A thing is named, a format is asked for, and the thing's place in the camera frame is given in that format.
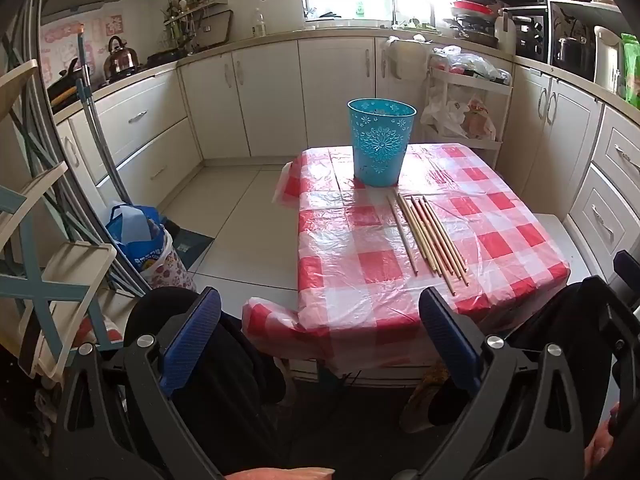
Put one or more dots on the black toaster oven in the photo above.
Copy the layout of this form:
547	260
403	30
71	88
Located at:
530	35

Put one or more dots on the red white checkered tablecloth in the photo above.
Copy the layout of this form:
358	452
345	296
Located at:
360	270

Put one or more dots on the grey mop pole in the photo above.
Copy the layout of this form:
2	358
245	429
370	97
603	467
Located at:
97	125

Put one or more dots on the green packet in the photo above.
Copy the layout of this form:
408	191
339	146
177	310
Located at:
631	70

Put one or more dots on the white plastic jug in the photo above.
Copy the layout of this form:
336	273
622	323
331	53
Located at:
505	35

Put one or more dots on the beige plastic bag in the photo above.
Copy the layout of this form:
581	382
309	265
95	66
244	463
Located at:
479	120

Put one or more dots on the dark floor mat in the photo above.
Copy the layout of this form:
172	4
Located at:
192	247

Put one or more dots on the person's dark trousers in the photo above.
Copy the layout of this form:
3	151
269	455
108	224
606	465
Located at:
235	370

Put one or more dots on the blue printed shopping bag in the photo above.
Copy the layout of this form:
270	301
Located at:
150	250

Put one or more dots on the stack of pans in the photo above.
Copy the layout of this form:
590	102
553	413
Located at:
472	17

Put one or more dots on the white drawer cabinet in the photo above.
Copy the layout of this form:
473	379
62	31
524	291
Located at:
140	130
610	190

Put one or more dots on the row of wooden chopsticks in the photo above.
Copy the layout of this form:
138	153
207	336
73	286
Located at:
430	240

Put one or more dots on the white door cabinet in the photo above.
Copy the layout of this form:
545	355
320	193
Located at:
550	135
280	95

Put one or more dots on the wall utensil rack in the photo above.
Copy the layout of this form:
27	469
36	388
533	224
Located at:
192	10

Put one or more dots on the white rolling cart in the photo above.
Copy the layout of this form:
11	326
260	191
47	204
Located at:
470	110

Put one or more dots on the clear plastic bag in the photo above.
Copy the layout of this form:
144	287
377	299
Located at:
467	62

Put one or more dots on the blue perforated plastic bucket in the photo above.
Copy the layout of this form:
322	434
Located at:
380	145

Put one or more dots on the white plastic bag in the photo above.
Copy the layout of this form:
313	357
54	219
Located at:
442	112

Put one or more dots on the metal kettle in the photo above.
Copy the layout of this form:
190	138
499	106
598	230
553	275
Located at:
121	57

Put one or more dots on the person's right hand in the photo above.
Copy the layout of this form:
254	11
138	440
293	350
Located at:
602	445

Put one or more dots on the folding beige shelf rack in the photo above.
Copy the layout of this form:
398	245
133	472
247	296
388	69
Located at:
45	270

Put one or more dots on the brown slipper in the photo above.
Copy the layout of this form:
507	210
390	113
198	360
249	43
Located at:
420	400

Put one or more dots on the metal faucet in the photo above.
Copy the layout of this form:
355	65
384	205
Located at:
391	2

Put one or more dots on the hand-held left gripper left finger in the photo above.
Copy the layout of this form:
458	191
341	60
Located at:
192	340

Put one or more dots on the person's left hand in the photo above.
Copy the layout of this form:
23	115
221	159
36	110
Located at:
280	474

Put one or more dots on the white electric kettle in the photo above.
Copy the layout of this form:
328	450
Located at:
609	60

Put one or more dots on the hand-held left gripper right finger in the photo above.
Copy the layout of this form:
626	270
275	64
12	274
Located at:
450	340

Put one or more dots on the steel pot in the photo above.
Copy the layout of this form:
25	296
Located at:
575	57

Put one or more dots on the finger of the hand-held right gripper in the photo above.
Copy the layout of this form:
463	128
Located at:
602	315
627	266

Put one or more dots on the green soap bottle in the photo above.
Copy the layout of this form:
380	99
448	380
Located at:
359	10

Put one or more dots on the clear plastic bottle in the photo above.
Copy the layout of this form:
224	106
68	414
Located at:
258	24

